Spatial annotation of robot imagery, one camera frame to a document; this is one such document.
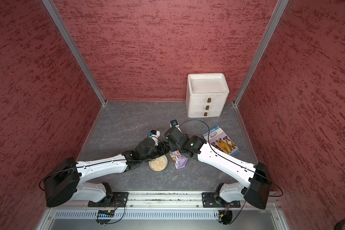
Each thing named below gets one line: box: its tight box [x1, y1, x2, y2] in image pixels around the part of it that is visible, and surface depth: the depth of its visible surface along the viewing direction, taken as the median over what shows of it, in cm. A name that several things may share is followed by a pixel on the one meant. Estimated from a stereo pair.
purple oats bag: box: [169, 149, 189, 170], surface depth 84 cm
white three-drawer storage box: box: [185, 72, 230, 118], surface depth 102 cm
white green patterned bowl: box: [148, 154, 169, 173], surface depth 83 cm
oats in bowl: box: [148, 154, 169, 172], surface depth 83 cm
